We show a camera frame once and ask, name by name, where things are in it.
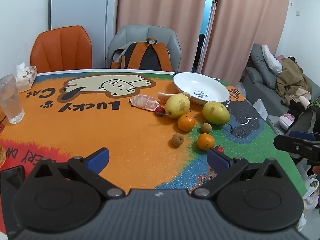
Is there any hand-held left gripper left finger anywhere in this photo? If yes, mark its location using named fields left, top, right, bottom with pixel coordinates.
left=29, top=147, right=126, bottom=200

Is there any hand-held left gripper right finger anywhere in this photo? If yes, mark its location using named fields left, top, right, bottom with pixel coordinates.
left=191, top=148, right=288, bottom=198

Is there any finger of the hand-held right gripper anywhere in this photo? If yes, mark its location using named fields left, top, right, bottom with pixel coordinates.
left=273, top=135, right=309, bottom=155
left=289, top=131, right=317, bottom=142

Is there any orange mandarin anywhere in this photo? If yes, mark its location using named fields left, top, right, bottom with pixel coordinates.
left=197, top=133, right=216, bottom=151
left=177, top=114, right=195, bottom=132

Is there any yellow pear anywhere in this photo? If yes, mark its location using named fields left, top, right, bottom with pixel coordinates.
left=202, top=101, right=231, bottom=125
left=165, top=93, right=191, bottom=119

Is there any white plate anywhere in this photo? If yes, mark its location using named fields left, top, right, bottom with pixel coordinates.
left=173, top=72, right=230, bottom=106

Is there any pink plush slipper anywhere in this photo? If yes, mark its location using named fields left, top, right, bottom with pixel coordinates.
left=278, top=113, right=297, bottom=131

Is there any printed cat table mat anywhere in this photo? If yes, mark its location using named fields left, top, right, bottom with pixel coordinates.
left=0, top=70, right=307, bottom=233

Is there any white plastic bag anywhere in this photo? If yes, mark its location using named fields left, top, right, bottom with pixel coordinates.
left=296, top=160, right=320, bottom=232

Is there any grey sofa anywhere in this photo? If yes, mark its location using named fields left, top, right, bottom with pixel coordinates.
left=241, top=43, right=320, bottom=161

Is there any brown coat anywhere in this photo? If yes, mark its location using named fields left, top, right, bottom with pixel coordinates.
left=275, top=57, right=312, bottom=105

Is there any pink wrapped meat piece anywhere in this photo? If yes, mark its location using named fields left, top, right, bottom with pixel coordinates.
left=129, top=94, right=160, bottom=111

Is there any small grey cushion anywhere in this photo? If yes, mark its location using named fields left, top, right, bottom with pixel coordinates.
left=246, top=66, right=271, bottom=90

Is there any white pillow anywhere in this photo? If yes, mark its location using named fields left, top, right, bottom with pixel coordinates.
left=261, top=45, right=283, bottom=76

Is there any large grey cushion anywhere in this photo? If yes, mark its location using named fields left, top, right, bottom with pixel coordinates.
left=250, top=43, right=277, bottom=90

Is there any clear drinking glass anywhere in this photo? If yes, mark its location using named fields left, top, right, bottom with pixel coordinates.
left=0, top=74, right=25, bottom=125

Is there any patterned tissue box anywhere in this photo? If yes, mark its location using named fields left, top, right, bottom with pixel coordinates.
left=15, top=62, right=38, bottom=94

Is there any orange chair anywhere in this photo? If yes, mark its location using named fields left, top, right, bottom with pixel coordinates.
left=30, top=25, right=93, bottom=73

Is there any orange and black backpack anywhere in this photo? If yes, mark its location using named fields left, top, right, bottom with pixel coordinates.
left=110, top=37, right=174, bottom=72

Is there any pink curtain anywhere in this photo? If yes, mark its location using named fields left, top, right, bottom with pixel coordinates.
left=201, top=0, right=292, bottom=86
left=116, top=0, right=209, bottom=73

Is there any grey chair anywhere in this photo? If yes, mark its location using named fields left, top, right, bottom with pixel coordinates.
left=107, top=25, right=182, bottom=73

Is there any white cabinet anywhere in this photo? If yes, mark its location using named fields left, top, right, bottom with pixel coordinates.
left=49, top=0, right=121, bottom=70

